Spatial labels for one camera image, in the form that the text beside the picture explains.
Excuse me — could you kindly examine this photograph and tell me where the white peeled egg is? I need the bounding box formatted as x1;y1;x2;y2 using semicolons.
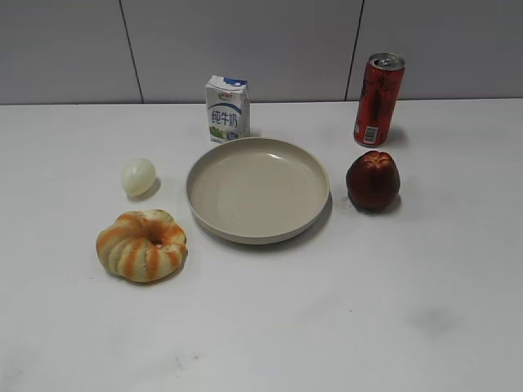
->
121;158;156;198

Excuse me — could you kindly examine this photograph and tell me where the beige round plate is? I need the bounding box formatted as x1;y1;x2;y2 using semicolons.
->
186;137;331;245

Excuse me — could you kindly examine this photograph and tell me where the white blue milk carton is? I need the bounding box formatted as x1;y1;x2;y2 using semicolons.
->
205;75;250;143

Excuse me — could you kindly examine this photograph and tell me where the red soda can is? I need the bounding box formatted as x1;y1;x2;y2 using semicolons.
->
354;52;405;147

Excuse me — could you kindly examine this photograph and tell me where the orange striped ring bread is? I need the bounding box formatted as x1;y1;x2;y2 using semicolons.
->
96;209;188;283

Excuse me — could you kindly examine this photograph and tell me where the dark red apple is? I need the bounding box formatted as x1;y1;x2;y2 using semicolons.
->
346;150;400;212

